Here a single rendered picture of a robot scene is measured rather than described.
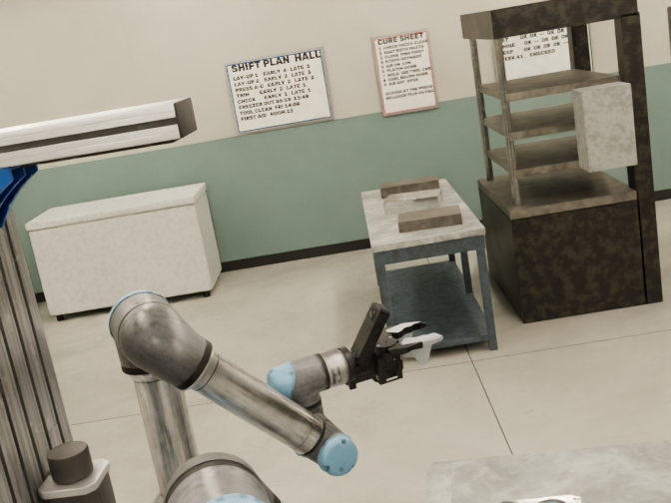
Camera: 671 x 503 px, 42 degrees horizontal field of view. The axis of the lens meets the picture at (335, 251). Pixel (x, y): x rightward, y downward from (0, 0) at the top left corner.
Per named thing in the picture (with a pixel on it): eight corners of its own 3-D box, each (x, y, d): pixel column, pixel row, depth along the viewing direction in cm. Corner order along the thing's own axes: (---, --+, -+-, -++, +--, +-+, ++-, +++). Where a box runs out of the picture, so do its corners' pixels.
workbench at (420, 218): (390, 367, 550) (368, 233, 529) (375, 284, 734) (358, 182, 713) (500, 350, 547) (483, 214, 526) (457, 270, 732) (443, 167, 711)
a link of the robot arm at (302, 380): (269, 402, 175) (261, 362, 173) (320, 386, 178) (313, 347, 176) (282, 415, 167) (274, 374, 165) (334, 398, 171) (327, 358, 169)
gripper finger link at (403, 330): (417, 339, 189) (386, 355, 183) (415, 315, 186) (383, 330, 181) (427, 343, 186) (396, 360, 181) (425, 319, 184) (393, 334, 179)
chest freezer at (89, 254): (225, 273, 856) (206, 181, 833) (215, 296, 781) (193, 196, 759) (74, 298, 861) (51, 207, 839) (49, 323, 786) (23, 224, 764)
